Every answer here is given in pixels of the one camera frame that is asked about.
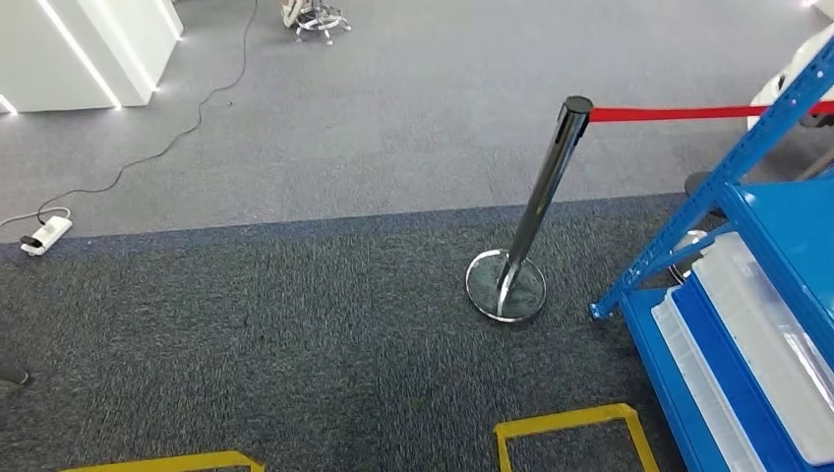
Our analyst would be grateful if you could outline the blue metal shelf rack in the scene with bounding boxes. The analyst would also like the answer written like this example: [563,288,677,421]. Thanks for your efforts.
[588,35,834,472]

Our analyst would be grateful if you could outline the yellow floor tape square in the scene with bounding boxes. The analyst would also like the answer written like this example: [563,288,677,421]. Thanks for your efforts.
[492,402,661,472]

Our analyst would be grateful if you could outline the chrome stool base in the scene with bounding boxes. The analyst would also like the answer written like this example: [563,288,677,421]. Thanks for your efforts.
[280,0,354,47]

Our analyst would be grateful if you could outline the chrome stanchion base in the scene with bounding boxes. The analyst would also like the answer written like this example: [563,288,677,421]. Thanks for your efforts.
[669,228,711,286]

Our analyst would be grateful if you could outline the red barrier belt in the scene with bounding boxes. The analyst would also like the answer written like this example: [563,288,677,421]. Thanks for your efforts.
[588,99,834,124]

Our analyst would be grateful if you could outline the white power strip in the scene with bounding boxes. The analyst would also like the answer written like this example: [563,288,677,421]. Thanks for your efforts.
[19,214,74,258]

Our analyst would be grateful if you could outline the white car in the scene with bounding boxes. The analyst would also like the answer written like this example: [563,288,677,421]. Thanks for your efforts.
[746,23,834,132]

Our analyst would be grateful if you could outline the chrome stanchion post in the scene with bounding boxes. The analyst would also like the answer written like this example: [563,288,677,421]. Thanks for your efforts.
[464,95,595,325]

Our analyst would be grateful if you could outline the black floor cable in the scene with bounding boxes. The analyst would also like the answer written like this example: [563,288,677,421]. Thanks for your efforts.
[35,0,261,227]

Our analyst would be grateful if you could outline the white power cable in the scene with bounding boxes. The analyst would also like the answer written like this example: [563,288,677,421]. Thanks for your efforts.
[0,206,72,230]

